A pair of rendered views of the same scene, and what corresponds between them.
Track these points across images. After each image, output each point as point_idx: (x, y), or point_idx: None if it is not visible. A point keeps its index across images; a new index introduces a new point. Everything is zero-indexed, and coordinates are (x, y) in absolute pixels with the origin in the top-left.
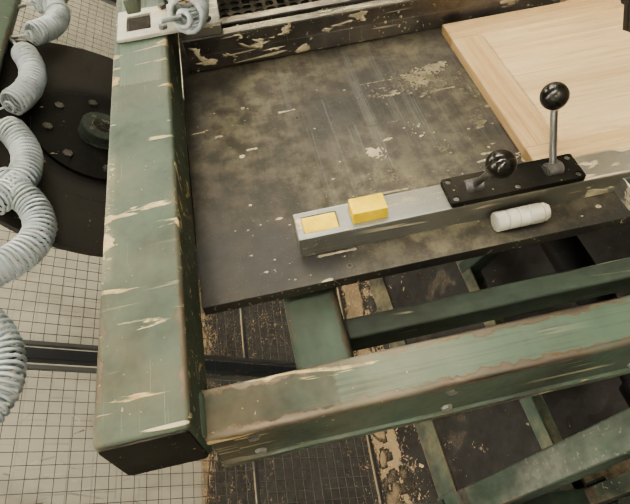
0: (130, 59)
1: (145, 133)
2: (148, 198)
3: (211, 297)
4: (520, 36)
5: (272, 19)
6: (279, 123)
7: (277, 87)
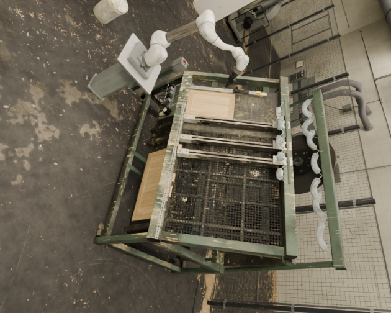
0: (287, 118)
1: (284, 104)
2: (283, 95)
3: (277, 94)
4: (222, 114)
5: (263, 123)
6: (264, 113)
7: (263, 120)
